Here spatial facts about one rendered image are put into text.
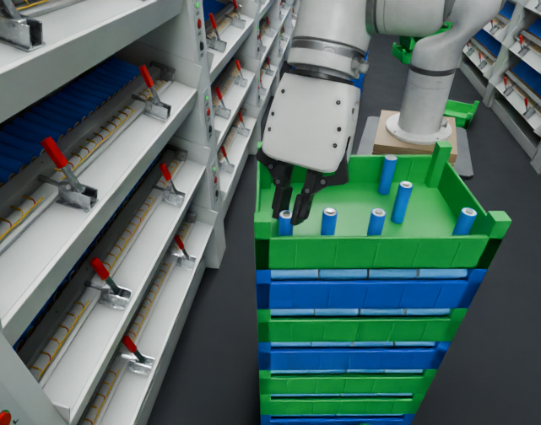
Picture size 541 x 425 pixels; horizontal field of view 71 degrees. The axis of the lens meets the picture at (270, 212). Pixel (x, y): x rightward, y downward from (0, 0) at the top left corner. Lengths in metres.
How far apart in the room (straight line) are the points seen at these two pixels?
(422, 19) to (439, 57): 0.71
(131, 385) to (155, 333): 0.11
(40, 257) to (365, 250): 0.37
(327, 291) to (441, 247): 0.16
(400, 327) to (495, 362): 0.52
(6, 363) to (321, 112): 0.39
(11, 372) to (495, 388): 0.93
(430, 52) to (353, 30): 0.71
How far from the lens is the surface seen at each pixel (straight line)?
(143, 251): 0.72
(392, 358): 0.69
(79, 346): 0.62
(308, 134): 0.44
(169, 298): 0.88
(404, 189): 0.55
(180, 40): 0.85
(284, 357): 0.66
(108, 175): 0.58
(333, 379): 0.72
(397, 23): 0.43
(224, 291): 1.11
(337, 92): 0.43
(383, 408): 0.84
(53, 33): 0.49
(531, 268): 1.40
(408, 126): 1.21
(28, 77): 0.44
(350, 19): 0.43
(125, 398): 0.78
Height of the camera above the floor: 0.84
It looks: 38 degrees down
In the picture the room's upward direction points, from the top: straight up
